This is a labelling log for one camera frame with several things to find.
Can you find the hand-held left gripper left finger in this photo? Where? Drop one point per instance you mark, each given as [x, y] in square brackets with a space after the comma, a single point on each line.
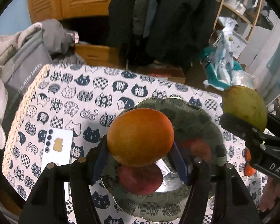
[99, 165]

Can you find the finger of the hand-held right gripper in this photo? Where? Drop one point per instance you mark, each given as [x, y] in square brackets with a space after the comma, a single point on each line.
[276, 122]
[238, 124]

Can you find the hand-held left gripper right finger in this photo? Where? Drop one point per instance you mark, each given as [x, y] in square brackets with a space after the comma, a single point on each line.
[180, 165]

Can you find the yellow green pear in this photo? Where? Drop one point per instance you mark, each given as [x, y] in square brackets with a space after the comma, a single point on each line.
[245, 105]

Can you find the orange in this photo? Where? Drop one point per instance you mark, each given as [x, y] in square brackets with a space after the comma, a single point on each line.
[140, 137]
[247, 155]
[249, 171]

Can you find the green glass bowl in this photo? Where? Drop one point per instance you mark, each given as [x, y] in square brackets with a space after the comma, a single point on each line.
[196, 121]

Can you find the red apple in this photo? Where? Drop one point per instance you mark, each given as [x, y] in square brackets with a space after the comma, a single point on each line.
[140, 179]

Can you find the person's right hand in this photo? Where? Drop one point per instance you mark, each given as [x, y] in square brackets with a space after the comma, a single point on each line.
[270, 196]

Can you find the white smartphone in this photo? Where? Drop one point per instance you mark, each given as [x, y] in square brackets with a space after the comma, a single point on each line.
[63, 156]

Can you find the clear plastic bag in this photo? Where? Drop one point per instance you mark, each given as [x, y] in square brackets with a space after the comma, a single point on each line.
[243, 78]

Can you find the teal plastic basket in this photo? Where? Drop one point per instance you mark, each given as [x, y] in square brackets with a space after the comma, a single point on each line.
[211, 77]

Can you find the brown cardboard box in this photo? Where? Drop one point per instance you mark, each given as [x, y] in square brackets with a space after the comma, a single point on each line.
[194, 77]

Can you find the cat print tablecloth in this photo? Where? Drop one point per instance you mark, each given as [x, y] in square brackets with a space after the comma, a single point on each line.
[84, 93]

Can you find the white printed box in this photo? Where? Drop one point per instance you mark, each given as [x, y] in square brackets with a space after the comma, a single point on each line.
[241, 49]

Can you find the cardboard box with red label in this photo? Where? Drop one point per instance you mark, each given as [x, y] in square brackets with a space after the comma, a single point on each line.
[170, 73]

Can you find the dark hanging bag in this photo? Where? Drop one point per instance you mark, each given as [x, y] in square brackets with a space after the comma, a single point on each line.
[266, 21]

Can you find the wooden drawer unit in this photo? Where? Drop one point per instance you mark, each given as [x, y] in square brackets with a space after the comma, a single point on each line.
[95, 53]

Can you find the black hooded coat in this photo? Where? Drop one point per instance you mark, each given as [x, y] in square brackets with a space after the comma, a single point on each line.
[177, 28]

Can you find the wooden shelf rack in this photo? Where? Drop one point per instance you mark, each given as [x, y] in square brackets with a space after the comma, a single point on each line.
[220, 11]

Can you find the steel pot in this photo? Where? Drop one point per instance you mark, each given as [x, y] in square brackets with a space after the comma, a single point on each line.
[235, 4]

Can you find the grey tote bag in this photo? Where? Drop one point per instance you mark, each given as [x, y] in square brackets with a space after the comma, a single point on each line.
[23, 70]

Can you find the grey padded garment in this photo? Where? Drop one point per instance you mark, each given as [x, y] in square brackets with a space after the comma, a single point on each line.
[53, 35]

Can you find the grey jacket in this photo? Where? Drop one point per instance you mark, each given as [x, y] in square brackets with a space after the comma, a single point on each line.
[142, 9]

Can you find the wooden louvered wardrobe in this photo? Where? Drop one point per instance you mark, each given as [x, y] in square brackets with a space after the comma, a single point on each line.
[84, 0]

